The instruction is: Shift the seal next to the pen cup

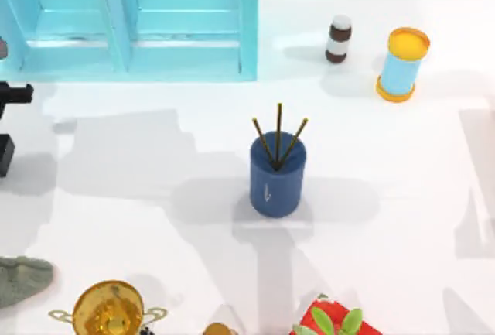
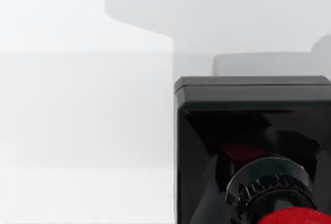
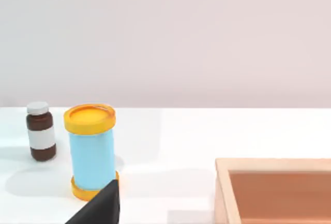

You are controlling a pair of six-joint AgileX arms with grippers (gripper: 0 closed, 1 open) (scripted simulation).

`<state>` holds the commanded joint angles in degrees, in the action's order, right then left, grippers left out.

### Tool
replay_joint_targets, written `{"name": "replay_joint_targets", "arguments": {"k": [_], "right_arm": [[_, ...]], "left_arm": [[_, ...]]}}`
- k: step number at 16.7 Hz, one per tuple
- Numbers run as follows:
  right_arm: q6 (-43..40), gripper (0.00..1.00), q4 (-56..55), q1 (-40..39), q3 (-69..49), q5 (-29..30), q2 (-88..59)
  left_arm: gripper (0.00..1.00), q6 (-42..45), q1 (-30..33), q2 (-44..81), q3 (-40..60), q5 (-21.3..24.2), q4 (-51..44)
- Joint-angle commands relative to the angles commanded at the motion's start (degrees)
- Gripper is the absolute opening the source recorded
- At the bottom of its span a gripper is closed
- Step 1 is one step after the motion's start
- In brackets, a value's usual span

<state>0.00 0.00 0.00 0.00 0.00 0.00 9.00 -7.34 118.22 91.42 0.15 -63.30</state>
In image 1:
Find dark blue cup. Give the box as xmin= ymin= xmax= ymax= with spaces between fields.
xmin=248 ymin=130 xmax=309 ymax=220

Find light blue can, yellow ends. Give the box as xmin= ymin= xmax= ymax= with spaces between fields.
xmin=375 ymin=26 xmax=432 ymax=104

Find round golden brown object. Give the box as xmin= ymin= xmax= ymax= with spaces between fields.
xmin=202 ymin=322 xmax=234 ymax=335

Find gold trophy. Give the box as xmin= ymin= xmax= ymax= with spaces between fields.
xmin=47 ymin=279 xmax=169 ymax=335

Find red pot with green plant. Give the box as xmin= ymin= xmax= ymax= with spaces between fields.
xmin=291 ymin=292 xmax=383 ymax=335

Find light blue rack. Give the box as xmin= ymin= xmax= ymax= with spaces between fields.
xmin=0 ymin=0 xmax=259 ymax=83

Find thin brown stick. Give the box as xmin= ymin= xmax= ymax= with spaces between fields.
xmin=251 ymin=117 xmax=277 ymax=170
xmin=274 ymin=102 xmax=284 ymax=172
xmin=275 ymin=117 xmax=309 ymax=170

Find brown bottle with white cap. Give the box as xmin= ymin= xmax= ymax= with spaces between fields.
xmin=324 ymin=14 xmax=353 ymax=66

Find grey-green rock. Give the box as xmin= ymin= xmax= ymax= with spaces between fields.
xmin=0 ymin=255 xmax=55 ymax=309

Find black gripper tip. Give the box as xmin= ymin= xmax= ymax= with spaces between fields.
xmin=0 ymin=82 xmax=35 ymax=179

